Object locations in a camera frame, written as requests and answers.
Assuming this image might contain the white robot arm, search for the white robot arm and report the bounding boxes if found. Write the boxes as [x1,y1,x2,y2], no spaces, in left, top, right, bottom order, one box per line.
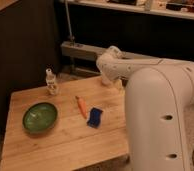
[96,46,194,171]

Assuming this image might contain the orange pepper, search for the orange pepper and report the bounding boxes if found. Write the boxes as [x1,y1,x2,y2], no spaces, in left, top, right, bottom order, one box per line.
[76,96,87,119]

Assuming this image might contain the metal pole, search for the metal pole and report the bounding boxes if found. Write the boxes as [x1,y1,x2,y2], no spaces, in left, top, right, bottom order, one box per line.
[64,0,75,45]

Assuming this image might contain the grey metal rail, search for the grey metal rail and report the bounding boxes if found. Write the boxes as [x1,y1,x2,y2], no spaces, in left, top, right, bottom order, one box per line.
[61,41,162,65]

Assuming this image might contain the blue sponge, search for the blue sponge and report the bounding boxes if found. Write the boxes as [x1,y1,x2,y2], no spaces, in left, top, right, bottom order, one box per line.
[87,108,103,128]

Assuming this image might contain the clear plastic bottle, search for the clear plastic bottle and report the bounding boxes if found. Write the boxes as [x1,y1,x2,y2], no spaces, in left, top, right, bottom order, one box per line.
[46,68,58,95]

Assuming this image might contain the white upper shelf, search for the white upper shelf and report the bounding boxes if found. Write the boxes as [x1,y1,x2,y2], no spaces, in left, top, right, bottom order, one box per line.
[59,0,194,20]

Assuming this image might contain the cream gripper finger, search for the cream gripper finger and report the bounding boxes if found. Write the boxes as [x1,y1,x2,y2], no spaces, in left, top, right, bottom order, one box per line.
[114,79,124,91]

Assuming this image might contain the green bowl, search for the green bowl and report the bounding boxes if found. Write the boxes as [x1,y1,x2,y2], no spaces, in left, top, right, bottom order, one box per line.
[22,102,58,134]

